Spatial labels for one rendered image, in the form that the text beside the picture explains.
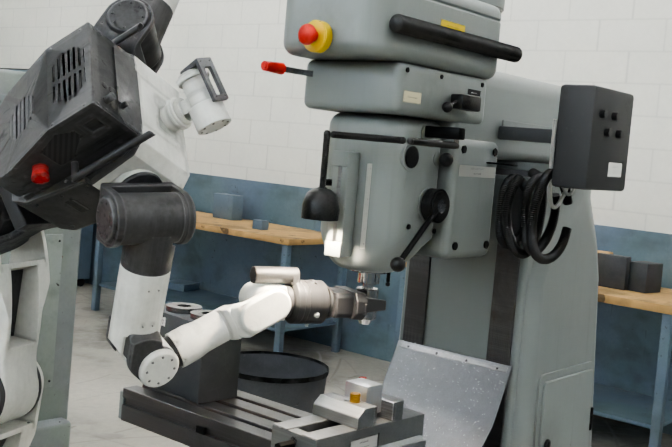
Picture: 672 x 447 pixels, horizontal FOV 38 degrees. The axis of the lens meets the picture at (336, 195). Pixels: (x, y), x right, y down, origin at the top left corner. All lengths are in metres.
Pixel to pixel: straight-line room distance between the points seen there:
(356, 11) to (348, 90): 0.18
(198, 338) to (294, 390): 2.06
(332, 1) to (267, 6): 6.29
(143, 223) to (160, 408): 0.78
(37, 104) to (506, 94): 1.02
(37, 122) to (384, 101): 0.64
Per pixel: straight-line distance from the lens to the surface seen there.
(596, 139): 2.01
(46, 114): 1.73
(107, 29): 1.92
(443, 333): 2.37
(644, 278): 5.70
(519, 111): 2.26
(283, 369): 4.31
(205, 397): 2.33
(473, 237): 2.12
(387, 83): 1.85
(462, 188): 2.06
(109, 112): 1.68
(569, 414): 2.49
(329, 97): 1.94
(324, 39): 1.81
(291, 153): 7.78
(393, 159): 1.90
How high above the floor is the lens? 1.56
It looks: 3 degrees down
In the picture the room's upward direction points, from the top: 5 degrees clockwise
